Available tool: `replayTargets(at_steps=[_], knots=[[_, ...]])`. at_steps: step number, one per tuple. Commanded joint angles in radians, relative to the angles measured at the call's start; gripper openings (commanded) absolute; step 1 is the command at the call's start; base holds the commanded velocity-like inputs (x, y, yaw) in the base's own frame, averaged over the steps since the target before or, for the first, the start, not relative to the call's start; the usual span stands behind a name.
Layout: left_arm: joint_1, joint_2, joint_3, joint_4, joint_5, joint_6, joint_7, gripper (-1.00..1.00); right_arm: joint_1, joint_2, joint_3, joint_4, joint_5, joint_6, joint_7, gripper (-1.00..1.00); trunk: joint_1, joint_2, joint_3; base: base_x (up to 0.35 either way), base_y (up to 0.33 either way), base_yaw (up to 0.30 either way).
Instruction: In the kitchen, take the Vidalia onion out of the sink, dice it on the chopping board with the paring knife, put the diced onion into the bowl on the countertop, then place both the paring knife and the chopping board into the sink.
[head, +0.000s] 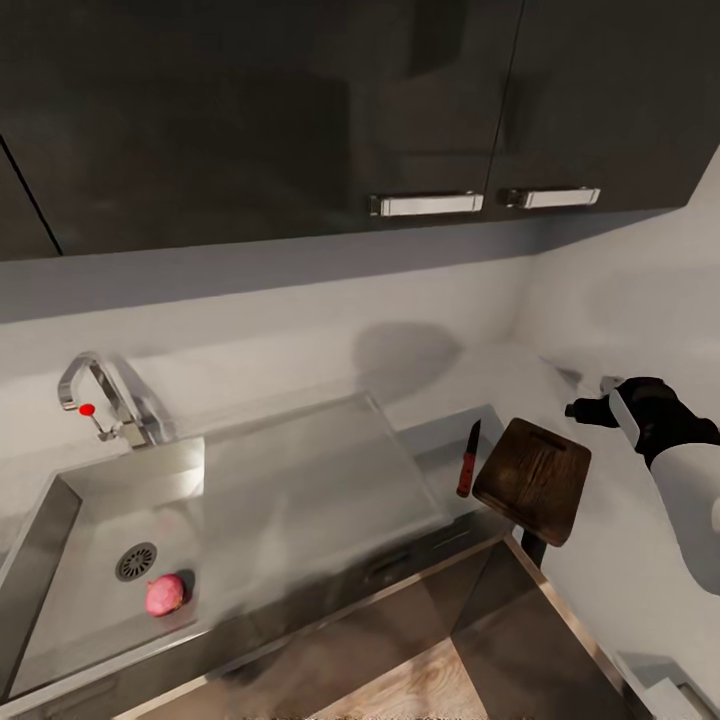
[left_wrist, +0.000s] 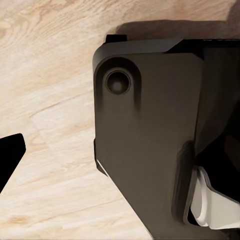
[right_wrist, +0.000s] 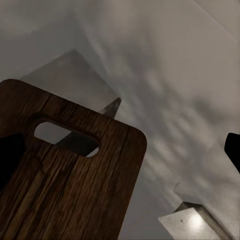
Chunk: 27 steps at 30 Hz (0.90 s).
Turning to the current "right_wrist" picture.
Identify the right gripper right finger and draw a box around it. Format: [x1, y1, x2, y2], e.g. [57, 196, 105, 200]
[224, 132, 240, 172]

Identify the cutting board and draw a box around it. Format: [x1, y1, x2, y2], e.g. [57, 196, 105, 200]
[0, 78, 147, 240]

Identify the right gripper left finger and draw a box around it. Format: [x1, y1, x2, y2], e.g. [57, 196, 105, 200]
[0, 133, 26, 193]

